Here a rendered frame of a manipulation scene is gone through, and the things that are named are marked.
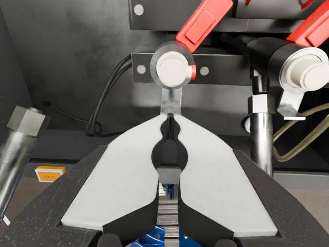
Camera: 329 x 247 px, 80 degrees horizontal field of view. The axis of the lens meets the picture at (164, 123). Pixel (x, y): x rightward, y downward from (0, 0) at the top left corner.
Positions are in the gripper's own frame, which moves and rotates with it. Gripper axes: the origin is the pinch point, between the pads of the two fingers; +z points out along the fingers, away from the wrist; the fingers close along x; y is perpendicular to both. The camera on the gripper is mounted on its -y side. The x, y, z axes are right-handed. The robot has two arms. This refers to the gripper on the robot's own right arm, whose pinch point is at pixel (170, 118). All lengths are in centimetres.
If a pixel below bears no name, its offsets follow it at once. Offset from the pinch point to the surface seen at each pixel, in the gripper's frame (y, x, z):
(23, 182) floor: 127, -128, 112
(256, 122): 2.2, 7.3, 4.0
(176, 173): 20.1, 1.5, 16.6
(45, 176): 21.1, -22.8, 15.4
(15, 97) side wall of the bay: 9.4, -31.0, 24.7
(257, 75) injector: -1.2, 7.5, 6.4
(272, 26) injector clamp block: -4.7, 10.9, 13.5
